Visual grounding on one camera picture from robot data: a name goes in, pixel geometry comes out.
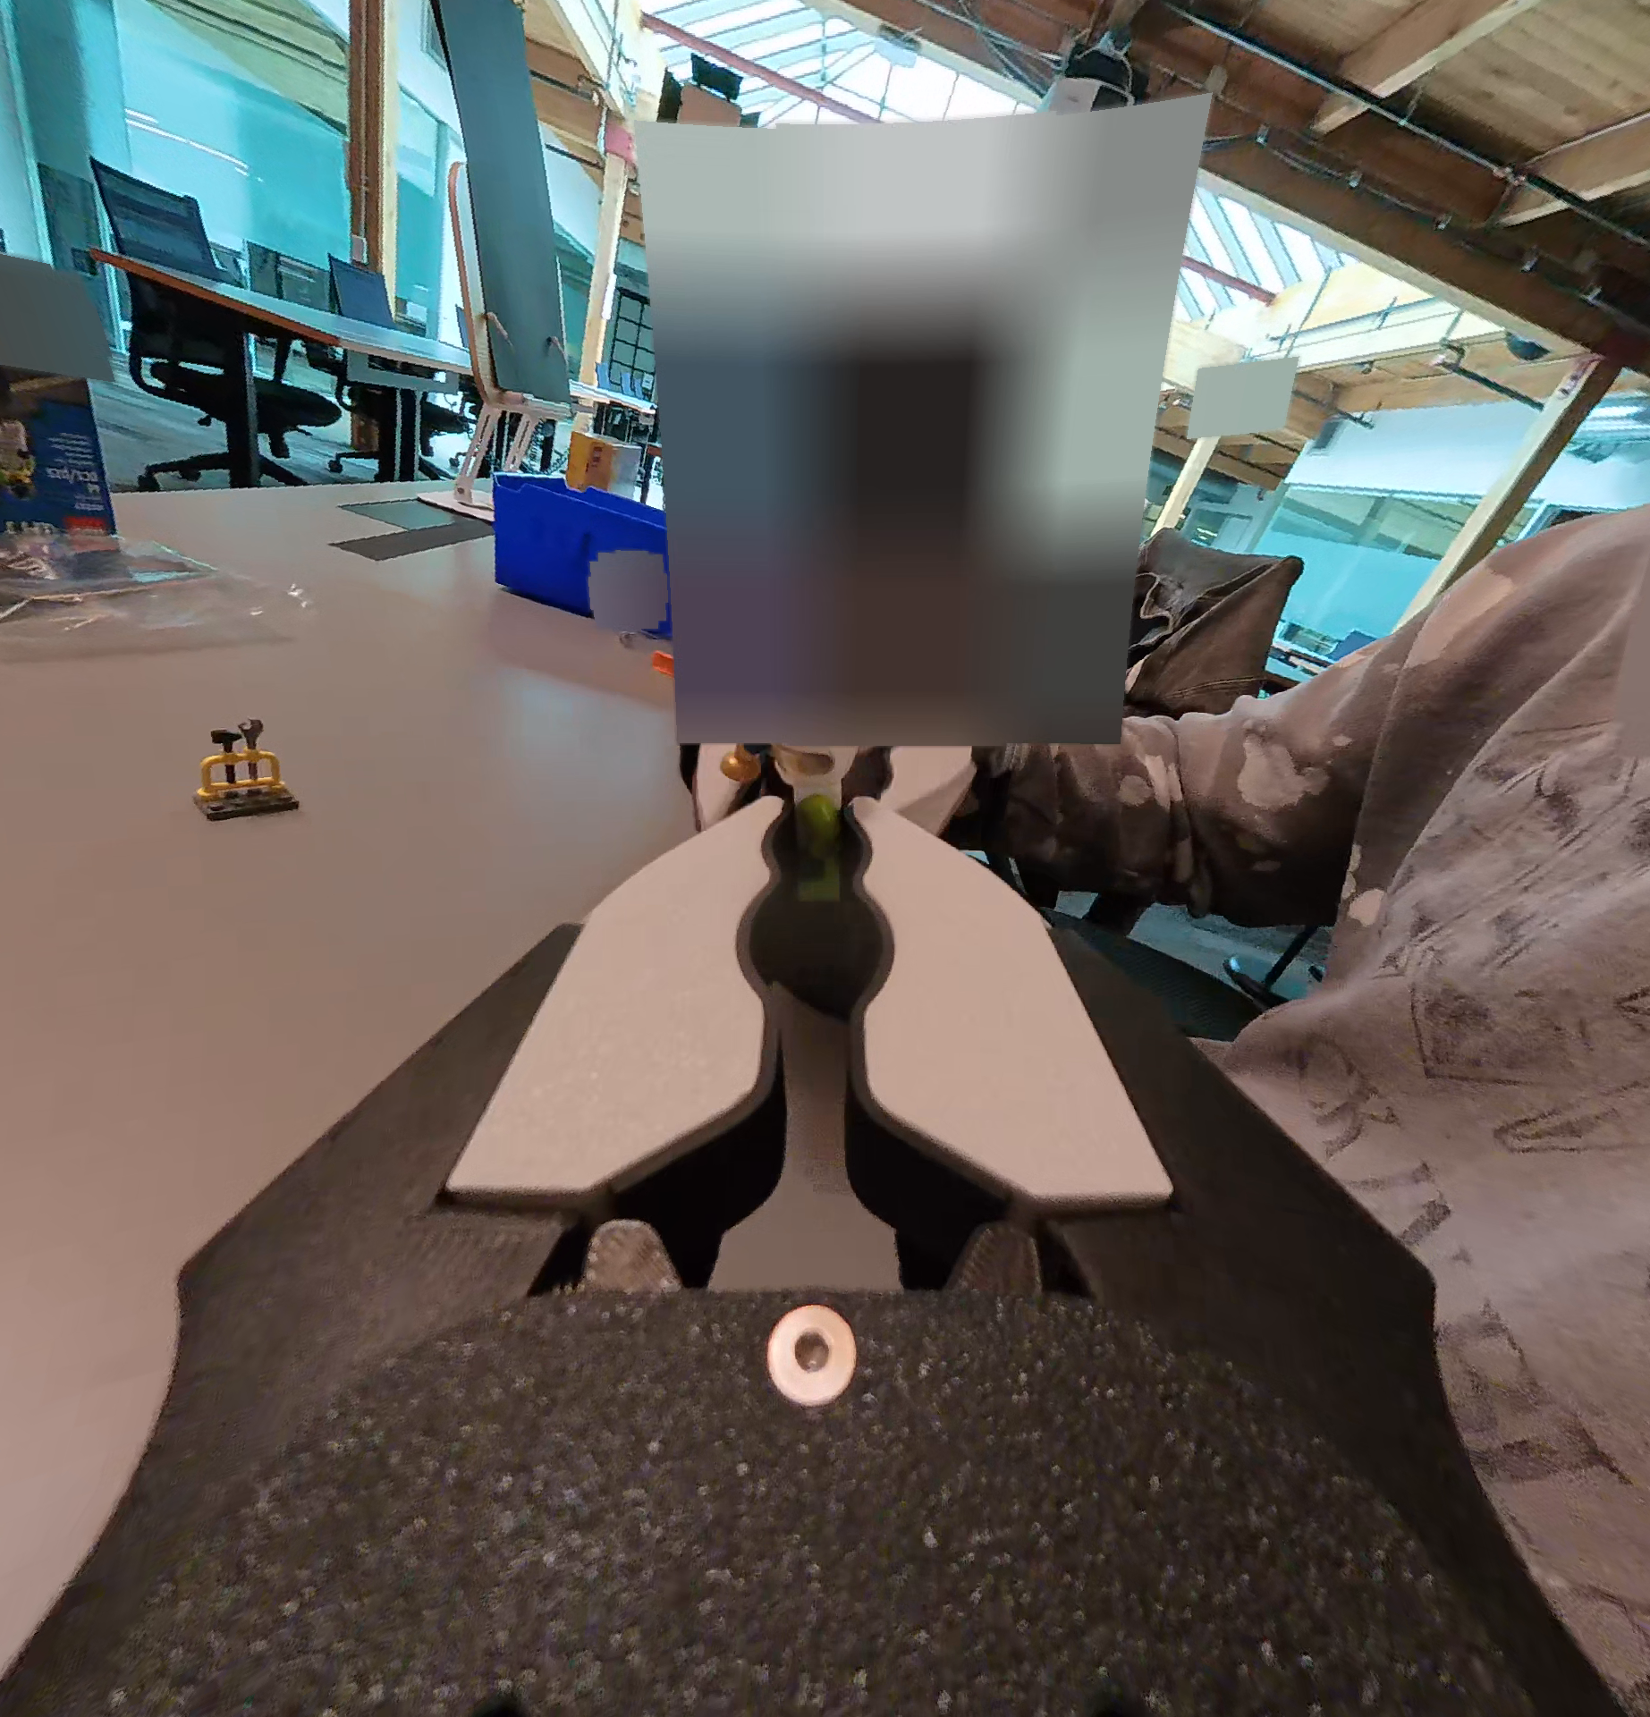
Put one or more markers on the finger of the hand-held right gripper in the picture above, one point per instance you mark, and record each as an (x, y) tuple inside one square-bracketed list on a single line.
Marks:
[(718, 793), (919, 785)]

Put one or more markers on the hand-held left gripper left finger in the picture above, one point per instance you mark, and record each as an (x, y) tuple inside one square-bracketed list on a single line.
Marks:
[(624, 1061)]

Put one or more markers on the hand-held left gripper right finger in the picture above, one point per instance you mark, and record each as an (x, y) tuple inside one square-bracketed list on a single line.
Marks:
[(1013, 1061)]

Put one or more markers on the small yellow lego piece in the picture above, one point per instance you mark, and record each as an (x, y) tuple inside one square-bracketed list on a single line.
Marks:
[(241, 773)]

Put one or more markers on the person's right forearm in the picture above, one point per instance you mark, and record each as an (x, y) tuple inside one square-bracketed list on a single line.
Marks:
[(1201, 806)]

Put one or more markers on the blue lego set box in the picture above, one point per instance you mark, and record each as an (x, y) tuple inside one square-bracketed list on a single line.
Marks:
[(34, 457)]

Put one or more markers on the blue plastic bin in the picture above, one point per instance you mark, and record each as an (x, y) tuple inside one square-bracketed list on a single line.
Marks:
[(570, 538)]

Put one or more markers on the orange cardboard box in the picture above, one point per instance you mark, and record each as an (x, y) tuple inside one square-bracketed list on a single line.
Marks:
[(595, 463)]

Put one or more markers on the white display stand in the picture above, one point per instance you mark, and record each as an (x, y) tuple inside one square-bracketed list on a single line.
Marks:
[(490, 471)]

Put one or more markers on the clear plastic bag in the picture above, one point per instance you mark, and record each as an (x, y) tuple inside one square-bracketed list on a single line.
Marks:
[(128, 586)]

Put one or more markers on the tall black panel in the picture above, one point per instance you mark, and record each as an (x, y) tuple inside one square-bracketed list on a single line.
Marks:
[(503, 189)]

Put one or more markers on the long wooden office desk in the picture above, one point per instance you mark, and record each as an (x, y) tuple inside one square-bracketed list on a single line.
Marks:
[(289, 310)]

